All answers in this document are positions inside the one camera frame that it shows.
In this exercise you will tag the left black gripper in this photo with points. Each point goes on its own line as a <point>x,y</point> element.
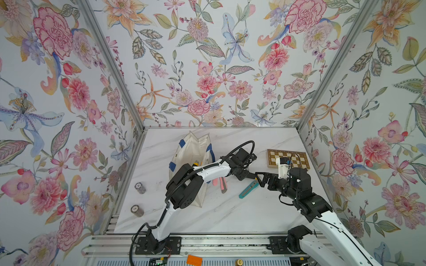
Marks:
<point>244,175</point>

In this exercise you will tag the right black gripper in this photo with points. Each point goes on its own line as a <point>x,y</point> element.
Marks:
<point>274,177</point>

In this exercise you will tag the teal utility knife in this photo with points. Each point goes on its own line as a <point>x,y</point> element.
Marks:
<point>249,189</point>

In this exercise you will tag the white canvas tote pouch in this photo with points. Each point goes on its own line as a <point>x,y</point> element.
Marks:
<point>189,159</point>

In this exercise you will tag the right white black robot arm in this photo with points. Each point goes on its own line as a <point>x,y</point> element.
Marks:
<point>319,213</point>

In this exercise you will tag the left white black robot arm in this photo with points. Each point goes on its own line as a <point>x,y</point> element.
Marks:
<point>185,185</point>

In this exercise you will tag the long pink utility knife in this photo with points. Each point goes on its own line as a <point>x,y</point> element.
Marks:
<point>223,185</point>

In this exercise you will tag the wooden folding chess board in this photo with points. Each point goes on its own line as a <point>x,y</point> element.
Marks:
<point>298,159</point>

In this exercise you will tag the orange tag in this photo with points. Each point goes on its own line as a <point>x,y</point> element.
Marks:
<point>194,260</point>

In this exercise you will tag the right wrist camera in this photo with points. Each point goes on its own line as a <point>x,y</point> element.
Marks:
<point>283,164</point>

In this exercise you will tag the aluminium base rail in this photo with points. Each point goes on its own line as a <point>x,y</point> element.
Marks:
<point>210,245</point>

